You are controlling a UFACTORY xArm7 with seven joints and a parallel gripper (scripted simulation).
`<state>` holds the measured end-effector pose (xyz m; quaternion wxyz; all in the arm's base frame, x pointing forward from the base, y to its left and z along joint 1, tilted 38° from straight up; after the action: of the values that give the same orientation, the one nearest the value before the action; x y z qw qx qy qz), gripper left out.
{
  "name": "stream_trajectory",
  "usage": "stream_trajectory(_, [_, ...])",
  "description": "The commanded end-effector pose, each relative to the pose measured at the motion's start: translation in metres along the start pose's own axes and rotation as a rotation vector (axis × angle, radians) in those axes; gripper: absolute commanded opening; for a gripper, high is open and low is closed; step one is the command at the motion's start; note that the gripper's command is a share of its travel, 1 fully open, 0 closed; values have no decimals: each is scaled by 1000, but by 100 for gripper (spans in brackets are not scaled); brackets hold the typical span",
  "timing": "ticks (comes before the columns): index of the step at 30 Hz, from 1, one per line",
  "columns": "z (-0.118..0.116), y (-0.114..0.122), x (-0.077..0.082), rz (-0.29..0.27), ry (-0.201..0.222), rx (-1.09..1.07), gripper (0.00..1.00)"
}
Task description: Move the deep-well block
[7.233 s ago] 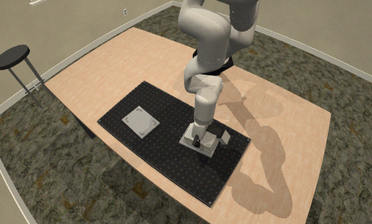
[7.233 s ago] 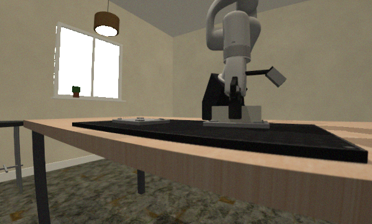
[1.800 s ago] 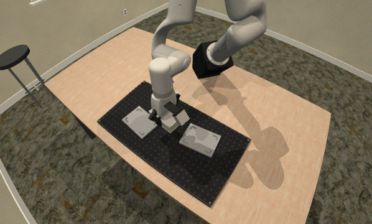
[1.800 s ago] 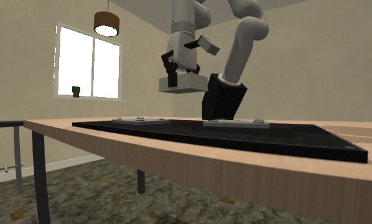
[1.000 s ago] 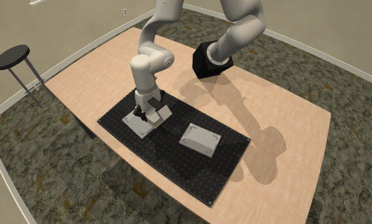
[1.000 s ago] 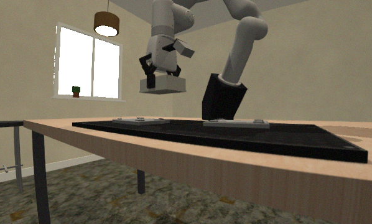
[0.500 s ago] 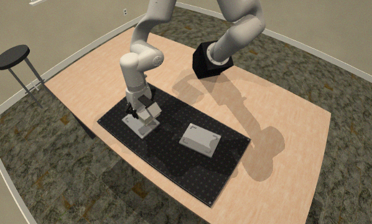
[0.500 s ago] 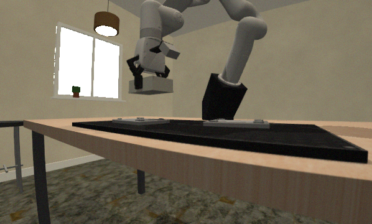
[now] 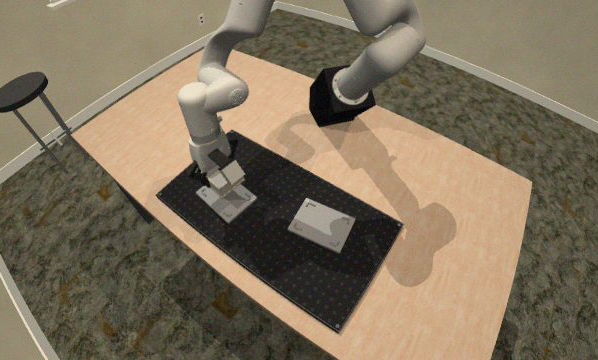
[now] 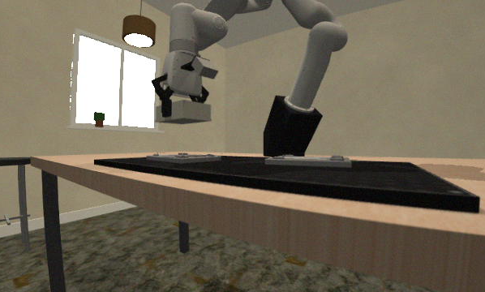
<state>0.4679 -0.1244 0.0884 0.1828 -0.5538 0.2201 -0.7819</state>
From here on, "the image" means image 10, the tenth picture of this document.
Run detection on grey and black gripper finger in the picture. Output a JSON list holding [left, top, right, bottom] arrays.
[[151, 74, 174, 118], [189, 85, 209, 103]]

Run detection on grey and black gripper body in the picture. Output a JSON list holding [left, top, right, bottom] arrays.
[[161, 50, 202, 98]]

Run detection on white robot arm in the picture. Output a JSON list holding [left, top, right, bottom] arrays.
[[169, 0, 348, 113]]

